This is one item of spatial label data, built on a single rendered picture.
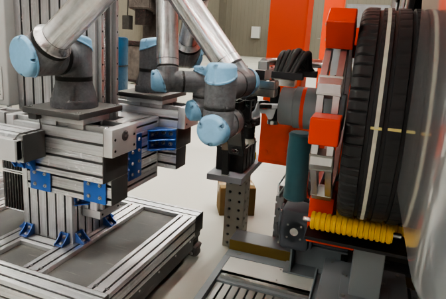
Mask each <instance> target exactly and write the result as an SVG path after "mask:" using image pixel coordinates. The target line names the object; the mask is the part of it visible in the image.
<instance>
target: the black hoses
mask: <svg viewBox="0 0 446 299"><path fill-rule="evenodd" d="M317 75H318V71H315V70H314V69H313V67H312V52H311V51H304V50H303V49H301V48H296V49H293V50H290V49H289V50H282V51H281V52H280V53H279V56H278V57H277V60H276V63H275V68H274V71H272V72H271V78H277V79H285V80H300V81H302V80H304V77H306V78H317Z"/></svg>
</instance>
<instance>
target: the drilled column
mask: <svg viewBox="0 0 446 299"><path fill-rule="evenodd" d="M250 179H251V175H250V176H249V178H248V179H247V180H246V181H245V182H244V183H243V184H242V185H239V184H231V183H226V195H225V206H224V227H223V238H222V245H224V246H227V247H229V245H230V238H231V236H233V234H234V233H235V231H236V230H237V229H240V230H244V231H247V222H248V206H249V196H250ZM226 241H227V242H226Z"/></svg>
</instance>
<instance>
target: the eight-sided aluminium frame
mask: <svg viewBox="0 0 446 299"><path fill-rule="evenodd" d="M333 50H334V48H325V55H324V58H323V64H322V68H321V73H320V74H319V77H318V82H317V90H316V96H317V100H316V108H315V112H317V113H323V109H324V103H325V98H326V99H333V102H332V109H331V114H336V115H338V114H339V108H340V101H341V99H342V91H343V85H344V73H345V68H346V61H347V57H348V67H347V73H346V83H345V89H344V94H346V95H347V102H346V110H347V105H348V95H349V89H350V83H351V77H352V57H353V49H352V50H349V56H348V50H345V49H341V50H340V57H339V61H338V68H337V71H336V75H335V76H329V70H330V66H331V60H332V57H333ZM345 122H346V113H345V118H344V126H343V130H342V133H341V138H340V142H339V144H338V147H336V150H335V148H334V147H326V146H325V147H324V148H323V149H320V148H319V145H311V151H310V153H309V170H310V177H311V193H310V195H311V198H314V199H318V200H326V201H331V200H332V198H333V190H334V187H335V182H336V181H337V178H338V165H339V160H340V152H341V148H342V140H343V137H344V128H345ZM324 179H325V185H324V184H323V180H324Z"/></svg>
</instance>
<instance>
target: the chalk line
mask: <svg viewBox="0 0 446 299"><path fill-rule="evenodd" d="M391 24H392V8H388V24H387V30H386V41H385V48H384V58H383V64H382V74H381V80H380V89H379V95H378V104H377V110H376V119H375V124H374V128H375V129H378V128H377V127H379V122H380V113H381V108H382V98H383V93H384V82H385V77H386V66H387V61H388V50H389V43H390V31H391ZM377 136H378V130H374V134H373V139H372V148H371V153H370V162H369V167H368V175H367V180H366V188H365V193H364V200H363V204H362V212H361V216H360V219H362V220H363V219H364V214H365V211H366V204H367V201H368V193H369V189H370V181H371V176H372V168H373V163H374V155H375V150H376V141H377Z"/></svg>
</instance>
